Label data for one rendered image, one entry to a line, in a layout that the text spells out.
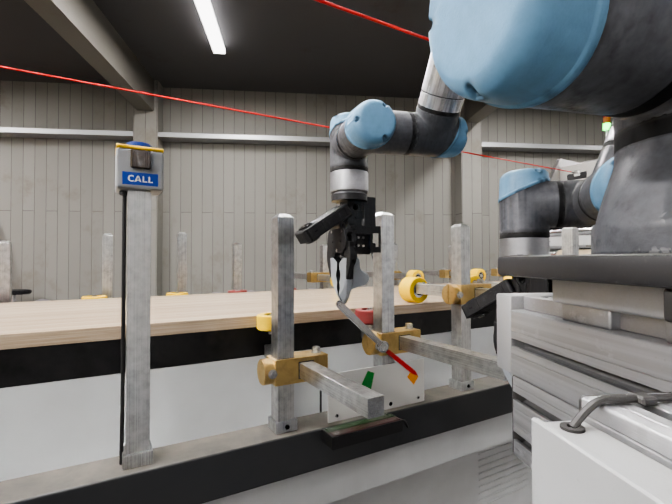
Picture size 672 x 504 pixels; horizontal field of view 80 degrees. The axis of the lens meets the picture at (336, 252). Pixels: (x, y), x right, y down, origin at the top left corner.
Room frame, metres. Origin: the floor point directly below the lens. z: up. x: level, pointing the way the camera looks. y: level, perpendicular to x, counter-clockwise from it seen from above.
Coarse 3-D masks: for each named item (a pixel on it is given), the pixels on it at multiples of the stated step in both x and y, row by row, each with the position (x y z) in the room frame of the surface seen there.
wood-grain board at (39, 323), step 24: (360, 288) 1.88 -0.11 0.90; (0, 312) 1.05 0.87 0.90; (24, 312) 1.05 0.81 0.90; (48, 312) 1.05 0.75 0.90; (72, 312) 1.05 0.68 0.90; (96, 312) 1.04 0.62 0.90; (120, 312) 1.04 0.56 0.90; (168, 312) 1.04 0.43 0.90; (192, 312) 1.04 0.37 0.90; (216, 312) 1.04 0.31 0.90; (240, 312) 1.04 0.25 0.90; (264, 312) 1.04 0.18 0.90; (312, 312) 1.05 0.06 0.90; (336, 312) 1.09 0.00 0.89; (408, 312) 1.21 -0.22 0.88; (0, 336) 0.74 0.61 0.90; (24, 336) 0.75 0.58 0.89; (48, 336) 0.77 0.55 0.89; (72, 336) 0.79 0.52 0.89; (96, 336) 0.81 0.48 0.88; (120, 336) 0.83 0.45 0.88
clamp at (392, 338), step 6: (372, 330) 0.94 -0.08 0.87; (396, 330) 0.94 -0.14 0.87; (402, 330) 0.94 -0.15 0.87; (408, 330) 0.94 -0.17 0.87; (414, 330) 0.95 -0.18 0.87; (420, 330) 0.95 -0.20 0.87; (366, 336) 0.91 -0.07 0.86; (378, 336) 0.90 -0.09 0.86; (384, 336) 0.90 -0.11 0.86; (390, 336) 0.91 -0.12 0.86; (396, 336) 0.92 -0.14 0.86; (420, 336) 0.95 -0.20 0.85; (366, 342) 0.91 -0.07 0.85; (372, 342) 0.89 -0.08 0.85; (390, 342) 0.91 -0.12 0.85; (396, 342) 0.92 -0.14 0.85; (366, 348) 0.91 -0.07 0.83; (372, 348) 0.89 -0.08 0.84; (390, 348) 0.91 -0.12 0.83; (396, 348) 0.92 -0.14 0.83; (372, 354) 0.90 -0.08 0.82; (378, 354) 0.91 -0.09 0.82; (384, 354) 0.90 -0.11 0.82
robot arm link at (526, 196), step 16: (512, 176) 0.64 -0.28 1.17; (528, 176) 0.63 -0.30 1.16; (544, 176) 0.63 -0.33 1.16; (512, 192) 0.64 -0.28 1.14; (528, 192) 0.63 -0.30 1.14; (544, 192) 0.62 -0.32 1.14; (512, 208) 0.64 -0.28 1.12; (528, 208) 0.63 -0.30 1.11; (544, 208) 0.62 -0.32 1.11; (512, 224) 0.64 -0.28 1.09; (528, 224) 0.63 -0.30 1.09; (544, 224) 0.63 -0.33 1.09
